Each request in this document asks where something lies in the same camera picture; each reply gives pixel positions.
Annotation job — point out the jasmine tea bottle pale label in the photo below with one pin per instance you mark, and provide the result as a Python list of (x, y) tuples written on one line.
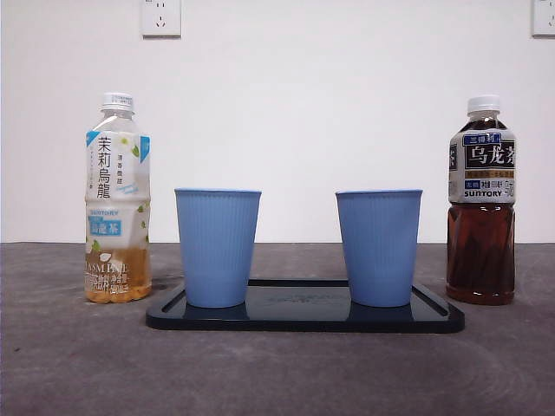
[(118, 173)]

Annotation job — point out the dark oolong tea bottle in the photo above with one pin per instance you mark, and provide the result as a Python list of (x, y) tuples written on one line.
[(481, 242)]

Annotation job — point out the blue ribbed cup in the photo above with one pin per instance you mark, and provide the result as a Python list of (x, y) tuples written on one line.
[(379, 247), (217, 247)]

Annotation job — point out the dark glossy tray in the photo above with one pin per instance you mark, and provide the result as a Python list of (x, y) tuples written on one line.
[(299, 314)]

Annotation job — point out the white wall socket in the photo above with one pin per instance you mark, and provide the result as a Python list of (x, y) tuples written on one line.
[(161, 17), (544, 17)]

